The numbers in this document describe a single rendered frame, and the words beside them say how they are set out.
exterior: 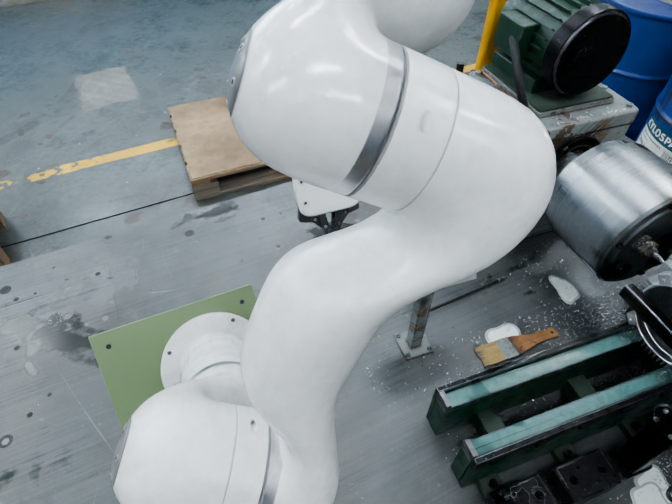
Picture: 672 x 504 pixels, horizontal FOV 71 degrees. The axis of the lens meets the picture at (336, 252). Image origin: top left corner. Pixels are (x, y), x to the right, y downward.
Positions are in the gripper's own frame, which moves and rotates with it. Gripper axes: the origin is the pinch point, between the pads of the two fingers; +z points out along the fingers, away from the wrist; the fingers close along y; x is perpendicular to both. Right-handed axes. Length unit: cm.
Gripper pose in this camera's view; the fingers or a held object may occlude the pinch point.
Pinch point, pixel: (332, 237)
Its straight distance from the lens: 80.8
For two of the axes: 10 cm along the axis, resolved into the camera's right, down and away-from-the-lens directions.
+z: 1.6, 9.2, 3.5
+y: 9.4, -2.5, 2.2
